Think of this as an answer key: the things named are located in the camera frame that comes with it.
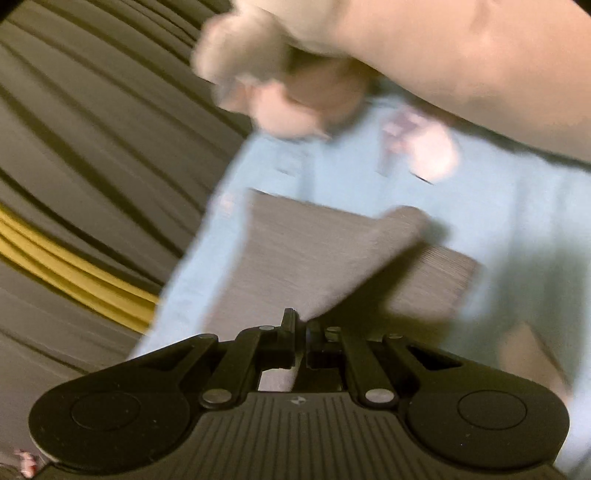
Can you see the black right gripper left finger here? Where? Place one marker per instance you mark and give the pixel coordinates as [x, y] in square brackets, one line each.
[279, 345]

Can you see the grey knit pants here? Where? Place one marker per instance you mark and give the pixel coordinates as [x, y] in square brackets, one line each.
[370, 276]

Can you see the grey and yellow curtain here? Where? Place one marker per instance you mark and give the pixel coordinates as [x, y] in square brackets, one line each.
[110, 149]

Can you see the left hand in sleeve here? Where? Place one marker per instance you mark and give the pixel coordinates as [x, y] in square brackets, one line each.
[255, 70]

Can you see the light blue mushroom bedsheet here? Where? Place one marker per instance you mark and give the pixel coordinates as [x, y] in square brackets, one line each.
[523, 216]

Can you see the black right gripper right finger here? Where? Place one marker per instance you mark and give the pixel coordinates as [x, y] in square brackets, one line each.
[323, 346]

